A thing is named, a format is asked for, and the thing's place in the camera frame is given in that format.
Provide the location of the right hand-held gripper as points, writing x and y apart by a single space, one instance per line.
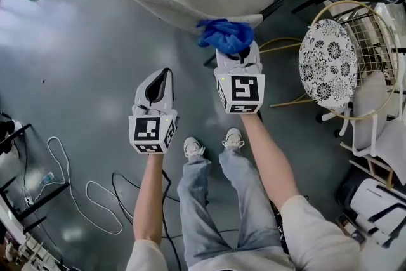
242 89

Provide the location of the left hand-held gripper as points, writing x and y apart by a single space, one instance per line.
149 133

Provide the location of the blue cloth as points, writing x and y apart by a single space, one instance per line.
228 36

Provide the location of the person's left forearm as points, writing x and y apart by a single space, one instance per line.
150 193

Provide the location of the person's right forearm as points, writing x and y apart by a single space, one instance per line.
269 162

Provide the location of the person's left white shoe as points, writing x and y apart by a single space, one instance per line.
193 147

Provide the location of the person's white shoe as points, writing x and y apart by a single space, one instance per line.
233 138
193 147

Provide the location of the person's right white shoe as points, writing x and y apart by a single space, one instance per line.
233 138

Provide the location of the floral round cushion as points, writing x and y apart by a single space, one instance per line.
326 66

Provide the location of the person's grey jeans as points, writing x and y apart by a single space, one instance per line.
196 206

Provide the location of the white plastic chair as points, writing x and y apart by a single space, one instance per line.
371 111

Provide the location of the clear water bottle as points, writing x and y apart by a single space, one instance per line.
47 179

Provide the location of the white power strip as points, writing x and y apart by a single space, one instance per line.
29 200

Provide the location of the black pouch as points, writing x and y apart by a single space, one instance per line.
282 231

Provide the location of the white desk with black legs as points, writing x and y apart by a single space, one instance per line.
19 215

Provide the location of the white and black appliance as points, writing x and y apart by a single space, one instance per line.
374 200

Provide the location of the person's white shirt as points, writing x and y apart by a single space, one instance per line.
317 238

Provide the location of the wooden chair frame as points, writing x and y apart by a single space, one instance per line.
388 179

